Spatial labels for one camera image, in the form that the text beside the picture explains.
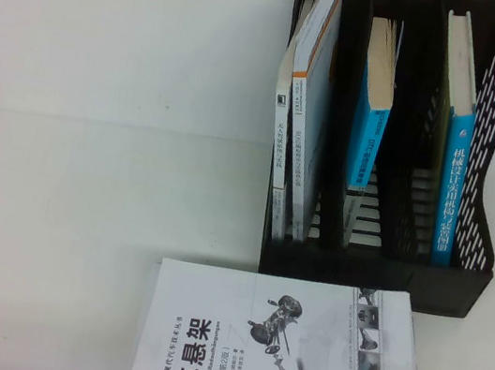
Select blue paperback yellowed pages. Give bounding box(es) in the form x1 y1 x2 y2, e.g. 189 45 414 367
331 14 408 252

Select white car suspension book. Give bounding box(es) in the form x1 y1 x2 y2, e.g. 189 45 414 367
128 248 428 370

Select thin white spine book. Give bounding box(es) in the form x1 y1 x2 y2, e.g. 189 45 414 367
250 0 328 244

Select white book orange trim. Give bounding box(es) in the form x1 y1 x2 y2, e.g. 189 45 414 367
262 0 351 244

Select blue hardcover mechanical design book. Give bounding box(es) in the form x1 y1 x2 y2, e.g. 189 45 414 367
407 7 495 268

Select black plastic book stand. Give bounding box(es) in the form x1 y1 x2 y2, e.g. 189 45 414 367
246 0 495 325

